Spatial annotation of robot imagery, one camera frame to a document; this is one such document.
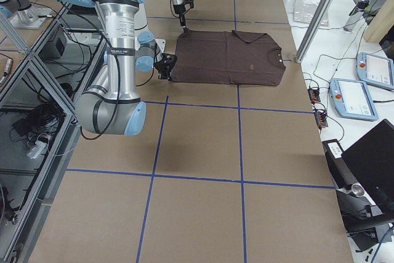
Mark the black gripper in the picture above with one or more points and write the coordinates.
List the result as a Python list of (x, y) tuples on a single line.
[(179, 11), (162, 64)]

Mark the dark brown t-shirt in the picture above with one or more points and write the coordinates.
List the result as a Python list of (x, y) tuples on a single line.
[(221, 57)]

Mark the blue teach pendant near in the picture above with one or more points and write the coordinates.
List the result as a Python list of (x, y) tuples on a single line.
[(352, 99)]

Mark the blue teach pendant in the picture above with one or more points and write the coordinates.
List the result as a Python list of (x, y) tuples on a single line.
[(352, 99), (375, 70)]

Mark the blue teach pendant far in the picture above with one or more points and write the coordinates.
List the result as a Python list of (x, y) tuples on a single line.
[(375, 70)]

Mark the black laptop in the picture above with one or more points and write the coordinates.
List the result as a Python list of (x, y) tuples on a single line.
[(370, 160)]

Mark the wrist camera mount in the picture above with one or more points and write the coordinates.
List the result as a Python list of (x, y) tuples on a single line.
[(190, 3), (165, 65)]

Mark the aluminium frame post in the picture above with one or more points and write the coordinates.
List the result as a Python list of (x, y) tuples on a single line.
[(312, 29)]

